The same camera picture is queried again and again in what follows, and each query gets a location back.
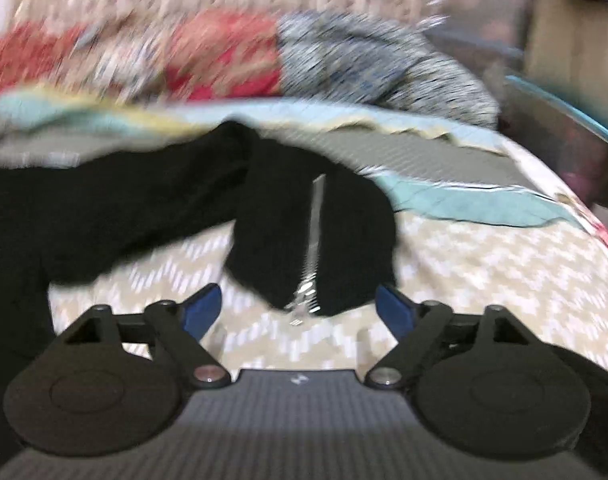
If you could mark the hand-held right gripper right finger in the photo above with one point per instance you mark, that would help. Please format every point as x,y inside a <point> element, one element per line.
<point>391,311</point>

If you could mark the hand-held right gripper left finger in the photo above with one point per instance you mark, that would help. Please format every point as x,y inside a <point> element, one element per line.
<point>204,311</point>

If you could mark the black pants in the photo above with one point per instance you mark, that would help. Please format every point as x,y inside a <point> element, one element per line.
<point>134,210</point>

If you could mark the zigzag striped bed sheet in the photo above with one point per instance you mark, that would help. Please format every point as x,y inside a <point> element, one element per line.
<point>484,270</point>

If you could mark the blue white patterned cloth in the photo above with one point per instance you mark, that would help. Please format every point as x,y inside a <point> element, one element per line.
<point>374,60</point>

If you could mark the red floral quilt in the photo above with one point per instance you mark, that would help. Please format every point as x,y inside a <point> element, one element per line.
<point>224,60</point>

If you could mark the beige cardboard sheet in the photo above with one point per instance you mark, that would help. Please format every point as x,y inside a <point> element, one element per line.
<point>569,45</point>

